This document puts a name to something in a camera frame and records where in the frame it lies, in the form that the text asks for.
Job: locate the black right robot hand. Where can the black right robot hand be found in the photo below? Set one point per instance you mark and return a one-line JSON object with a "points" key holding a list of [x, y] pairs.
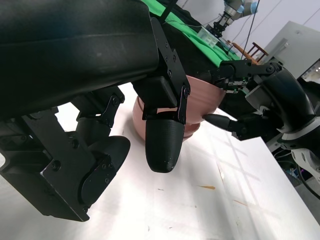
{"points": [[282, 97]]}

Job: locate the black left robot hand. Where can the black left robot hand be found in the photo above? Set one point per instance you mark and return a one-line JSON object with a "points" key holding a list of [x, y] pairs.
{"points": [[75, 55]]}

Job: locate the pink plastic bowl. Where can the pink plastic bowl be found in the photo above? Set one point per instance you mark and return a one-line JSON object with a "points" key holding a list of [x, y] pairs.
{"points": [[206, 87], [210, 97], [137, 117]]}

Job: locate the grey blue industrial robot arm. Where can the grey blue industrial robot arm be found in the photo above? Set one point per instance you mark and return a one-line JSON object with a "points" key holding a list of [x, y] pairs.
{"points": [[232, 12]]}

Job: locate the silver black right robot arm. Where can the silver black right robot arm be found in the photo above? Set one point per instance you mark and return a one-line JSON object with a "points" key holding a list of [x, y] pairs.
{"points": [[300, 150]]}

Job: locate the computer monitor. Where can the computer monitor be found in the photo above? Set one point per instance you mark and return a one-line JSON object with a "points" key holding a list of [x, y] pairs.
{"points": [[312, 72]]}

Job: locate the brown wooden chair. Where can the brown wooden chair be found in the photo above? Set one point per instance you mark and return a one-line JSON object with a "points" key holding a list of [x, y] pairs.
{"points": [[255, 53]]}

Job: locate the grey metal cabinet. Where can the grey metal cabinet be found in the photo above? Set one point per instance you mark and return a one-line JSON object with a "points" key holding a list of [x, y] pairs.
{"points": [[292, 42]]}

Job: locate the clear plastic box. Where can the clear plastic box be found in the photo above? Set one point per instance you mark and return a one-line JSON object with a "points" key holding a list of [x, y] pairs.
{"points": [[208, 37]]}

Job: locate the green cloth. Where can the green cloth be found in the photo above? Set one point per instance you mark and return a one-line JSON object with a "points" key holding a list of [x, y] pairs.
{"points": [[200, 42]]}

